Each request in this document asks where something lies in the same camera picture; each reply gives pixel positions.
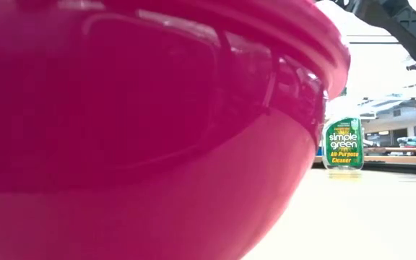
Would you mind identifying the red plastic bowl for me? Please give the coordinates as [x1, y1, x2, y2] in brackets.
[0, 0, 351, 260]

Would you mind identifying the Simple Green cleaner spray bottle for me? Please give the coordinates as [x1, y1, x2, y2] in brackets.
[321, 96, 365, 171]

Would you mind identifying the wooden table edge rail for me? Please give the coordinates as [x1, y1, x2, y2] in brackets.
[312, 155, 416, 177]

